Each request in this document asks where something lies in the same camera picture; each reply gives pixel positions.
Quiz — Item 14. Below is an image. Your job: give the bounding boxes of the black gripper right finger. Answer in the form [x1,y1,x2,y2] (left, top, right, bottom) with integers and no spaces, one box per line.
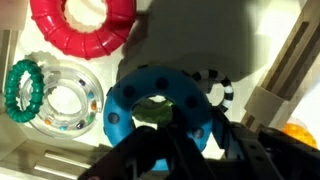
[166,105,320,180]

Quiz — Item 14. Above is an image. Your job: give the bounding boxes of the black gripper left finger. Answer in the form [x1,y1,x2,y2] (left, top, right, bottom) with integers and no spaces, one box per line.
[77,126,170,180]

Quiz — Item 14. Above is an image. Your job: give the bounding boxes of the blue ring toy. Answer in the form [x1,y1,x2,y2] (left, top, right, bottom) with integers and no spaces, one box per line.
[102,66,214,172]

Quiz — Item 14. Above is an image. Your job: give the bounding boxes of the orange round object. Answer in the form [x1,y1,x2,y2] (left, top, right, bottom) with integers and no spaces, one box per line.
[282,123,318,149]

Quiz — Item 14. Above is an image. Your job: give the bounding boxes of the wooden slatted tray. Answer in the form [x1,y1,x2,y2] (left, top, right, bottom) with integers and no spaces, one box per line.
[0,0,319,180]

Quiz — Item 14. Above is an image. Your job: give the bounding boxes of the clear beaded ring toy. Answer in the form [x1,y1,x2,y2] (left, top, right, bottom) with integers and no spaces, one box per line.
[29,62,104,139]

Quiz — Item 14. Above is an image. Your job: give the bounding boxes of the black and white striped ring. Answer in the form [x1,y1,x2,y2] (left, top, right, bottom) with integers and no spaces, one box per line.
[191,69,235,113]

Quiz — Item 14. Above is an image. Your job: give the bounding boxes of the green ribbed ring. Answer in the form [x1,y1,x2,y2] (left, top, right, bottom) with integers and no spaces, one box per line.
[3,59,45,124]

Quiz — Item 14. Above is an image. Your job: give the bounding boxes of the red ribbed ring toy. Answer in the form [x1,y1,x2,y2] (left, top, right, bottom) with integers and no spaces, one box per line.
[30,0,136,60]

